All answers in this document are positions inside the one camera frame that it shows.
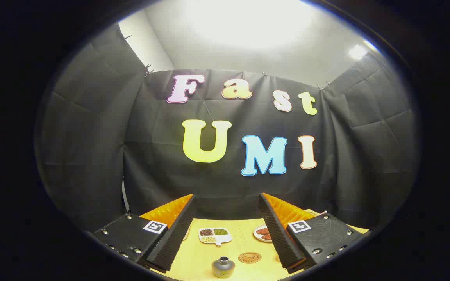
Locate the silver juice bottle green label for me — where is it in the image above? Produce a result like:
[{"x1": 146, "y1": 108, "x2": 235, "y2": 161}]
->
[{"x1": 211, "y1": 256, "x2": 236, "y2": 278}]

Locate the white divided dish with beans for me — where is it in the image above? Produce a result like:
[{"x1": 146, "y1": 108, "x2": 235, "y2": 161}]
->
[{"x1": 198, "y1": 227, "x2": 232, "y2": 247}]

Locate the round brown coaster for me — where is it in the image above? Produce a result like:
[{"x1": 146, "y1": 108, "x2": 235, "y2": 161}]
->
[{"x1": 238, "y1": 252, "x2": 262, "y2": 264}]

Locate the white oval plate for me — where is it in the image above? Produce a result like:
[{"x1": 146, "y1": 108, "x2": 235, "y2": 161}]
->
[{"x1": 253, "y1": 224, "x2": 274, "y2": 243}]

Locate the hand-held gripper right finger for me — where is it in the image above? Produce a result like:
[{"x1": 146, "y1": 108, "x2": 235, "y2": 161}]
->
[{"x1": 258, "y1": 192, "x2": 371, "y2": 274}]

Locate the wooden table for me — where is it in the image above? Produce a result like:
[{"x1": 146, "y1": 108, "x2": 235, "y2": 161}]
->
[{"x1": 151, "y1": 210, "x2": 370, "y2": 281}]

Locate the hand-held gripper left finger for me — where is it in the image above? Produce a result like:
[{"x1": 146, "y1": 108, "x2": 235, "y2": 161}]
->
[{"x1": 92, "y1": 194, "x2": 196, "y2": 273}]

